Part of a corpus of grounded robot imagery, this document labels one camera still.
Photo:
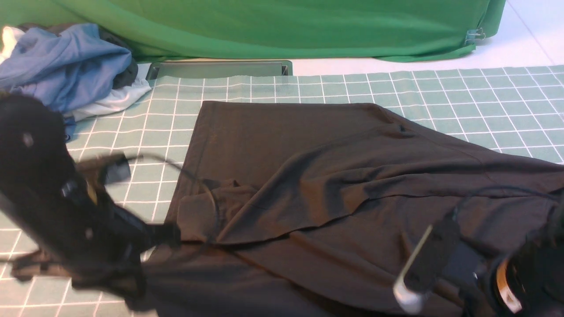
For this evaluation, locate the blue crumpled garment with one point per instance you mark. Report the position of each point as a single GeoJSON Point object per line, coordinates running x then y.
{"type": "Point", "coordinates": [65, 73]}

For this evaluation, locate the metal binder clip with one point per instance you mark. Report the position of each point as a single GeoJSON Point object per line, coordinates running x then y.
{"type": "Point", "coordinates": [473, 36]}

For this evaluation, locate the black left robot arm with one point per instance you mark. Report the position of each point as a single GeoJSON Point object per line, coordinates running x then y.
{"type": "Point", "coordinates": [33, 148]}

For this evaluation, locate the green backdrop cloth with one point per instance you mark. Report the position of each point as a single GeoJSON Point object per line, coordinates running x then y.
{"type": "Point", "coordinates": [402, 31]}

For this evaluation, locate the dark gray long-sleeved shirt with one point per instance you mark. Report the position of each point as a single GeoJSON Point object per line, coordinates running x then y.
{"type": "Point", "coordinates": [320, 205]}

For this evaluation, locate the white crumpled garment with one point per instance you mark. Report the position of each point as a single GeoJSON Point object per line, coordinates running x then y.
{"type": "Point", "coordinates": [117, 100]}

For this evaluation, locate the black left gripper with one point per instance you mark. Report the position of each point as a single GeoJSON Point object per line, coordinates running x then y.
{"type": "Point", "coordinates": [81, 233]}

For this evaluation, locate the green checkered tablecloth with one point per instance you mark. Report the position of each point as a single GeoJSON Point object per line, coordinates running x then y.
{"type": "Point", "coordinates": [509, 110]}

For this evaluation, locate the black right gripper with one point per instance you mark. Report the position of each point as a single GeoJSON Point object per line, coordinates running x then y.
{"type": "Point", "coordinates": [527, 282]}

